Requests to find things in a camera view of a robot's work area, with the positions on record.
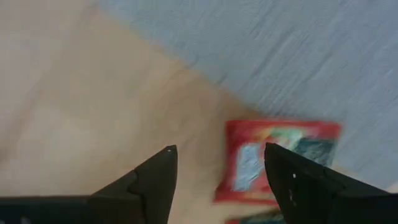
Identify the red strawberry tea bag sachet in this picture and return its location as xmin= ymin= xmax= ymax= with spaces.
xmin=225 ymin=210 xmax=287 ymax=224
xmin=213 ymin=119 xmax=343 ymax=206

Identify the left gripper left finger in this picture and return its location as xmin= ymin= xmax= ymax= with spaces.
xmin=0 ymin=144 xmax=178 ymax=224

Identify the grey woven placemat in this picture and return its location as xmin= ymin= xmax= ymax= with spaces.
xmin=98 ymin=0 xmax=398 ymax=190

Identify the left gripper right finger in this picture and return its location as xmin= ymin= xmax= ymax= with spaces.
xmin=264 ymin=142 xmax=398 ymax=224

